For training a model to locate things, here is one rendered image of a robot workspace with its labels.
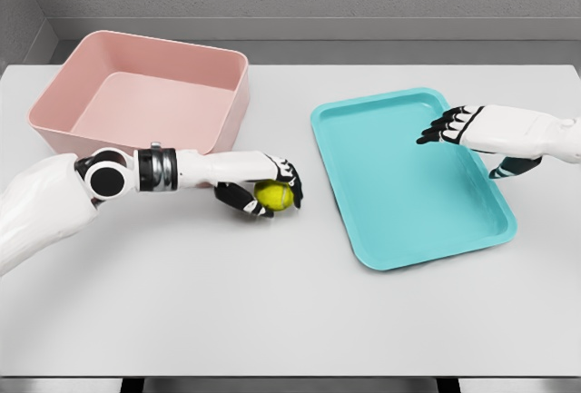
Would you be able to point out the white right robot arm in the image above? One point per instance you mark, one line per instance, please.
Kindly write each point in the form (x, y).
(570, 138)

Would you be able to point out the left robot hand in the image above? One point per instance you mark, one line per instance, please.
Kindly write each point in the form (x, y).
(254, 167)

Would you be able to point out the blue tray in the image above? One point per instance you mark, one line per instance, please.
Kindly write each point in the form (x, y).
(408, 175)

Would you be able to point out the yellow tennis ball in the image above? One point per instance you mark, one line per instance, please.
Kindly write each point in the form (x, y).
(273, 194)

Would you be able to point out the pink basket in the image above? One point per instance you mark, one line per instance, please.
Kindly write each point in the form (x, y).
(150, 93)

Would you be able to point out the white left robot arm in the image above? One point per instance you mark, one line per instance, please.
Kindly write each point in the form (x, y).
(54, 193)

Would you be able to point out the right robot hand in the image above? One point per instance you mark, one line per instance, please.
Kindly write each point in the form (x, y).
(499, 130)

